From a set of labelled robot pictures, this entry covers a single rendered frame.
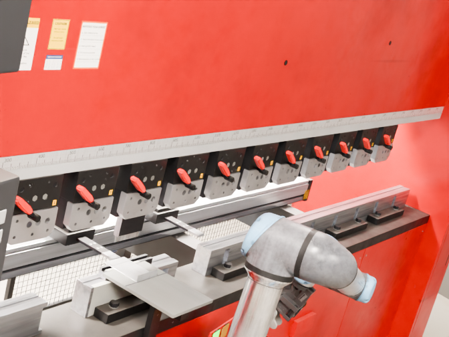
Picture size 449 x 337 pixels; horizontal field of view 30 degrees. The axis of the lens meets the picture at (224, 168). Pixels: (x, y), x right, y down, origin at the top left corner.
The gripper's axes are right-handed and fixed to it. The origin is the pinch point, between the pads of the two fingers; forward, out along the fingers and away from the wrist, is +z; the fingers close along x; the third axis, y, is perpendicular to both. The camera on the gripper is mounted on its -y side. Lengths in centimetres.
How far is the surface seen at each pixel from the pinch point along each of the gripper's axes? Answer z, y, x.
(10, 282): 77, -87, 23
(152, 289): 0.4, -25.5, -25.8
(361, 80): -53, -38, 92
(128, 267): 4.1, -36.3, -20.7
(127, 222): -8.1, -43.3, -23.0
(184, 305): -3.3, -15.4, -26.0
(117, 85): -48, -58, -43
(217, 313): 16.3, -13.6, 13.1
